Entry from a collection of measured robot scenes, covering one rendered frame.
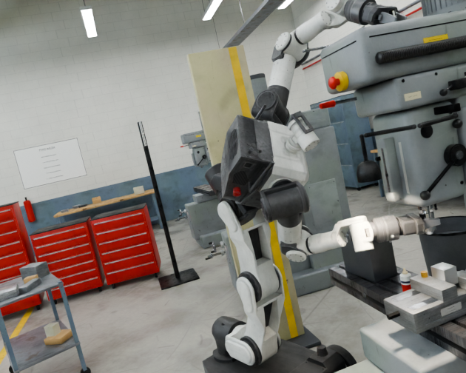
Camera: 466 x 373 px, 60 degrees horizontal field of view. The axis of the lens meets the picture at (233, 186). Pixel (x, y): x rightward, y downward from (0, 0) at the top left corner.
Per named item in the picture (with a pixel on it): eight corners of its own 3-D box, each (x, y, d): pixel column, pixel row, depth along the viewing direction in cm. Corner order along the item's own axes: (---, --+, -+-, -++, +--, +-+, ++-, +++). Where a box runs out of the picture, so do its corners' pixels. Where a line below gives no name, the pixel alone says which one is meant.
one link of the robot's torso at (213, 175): (199, 180, 187) (213, 157, 174) (221, 173, 195) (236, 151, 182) (229, 231, 178) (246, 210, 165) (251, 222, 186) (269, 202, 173)
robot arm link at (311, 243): (340, 254, 150) (299, 263, 163) (342, 231, 155) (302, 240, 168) (323, 241, 145) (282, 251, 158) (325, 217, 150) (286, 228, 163)
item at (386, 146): (394, 201, 135) (383, 139, 132) (386, 200, 139) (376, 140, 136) (404, 198, 136) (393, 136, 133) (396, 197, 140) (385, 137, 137)
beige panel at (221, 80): (257, 368, 296) (184, 48, 269) (242, 344, 334) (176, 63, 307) (321, 344, 308) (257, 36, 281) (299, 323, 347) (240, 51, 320)
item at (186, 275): (161, 290, 510) (119, 123, 486) (158, 279, 558) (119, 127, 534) (200, 278, 522) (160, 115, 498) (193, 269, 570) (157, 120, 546)
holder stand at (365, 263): (375, 283, 172) (366, 237, 170) (345, 270, 193) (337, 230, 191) (398, 274, 176) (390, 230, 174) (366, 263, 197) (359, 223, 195)
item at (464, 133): (475, 186, 130) (463, 106, 127) (421, 183, 154) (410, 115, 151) (521, 172, 135) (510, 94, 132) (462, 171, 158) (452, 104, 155)
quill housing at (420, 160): (423, 210, 128) (406, 109, 124) (382, 203, 148) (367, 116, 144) (472, 195, 133) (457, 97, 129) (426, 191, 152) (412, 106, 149)
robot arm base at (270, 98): (248, 121, 157) (277, 117, 152) (251, 91, 160) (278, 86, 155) (262, 137, 169) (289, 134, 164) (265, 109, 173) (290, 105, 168)
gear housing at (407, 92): (401, 110, 122) (395, 77, 120) (356, 118, 145) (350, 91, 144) (490, 89, 130) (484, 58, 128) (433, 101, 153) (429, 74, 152)
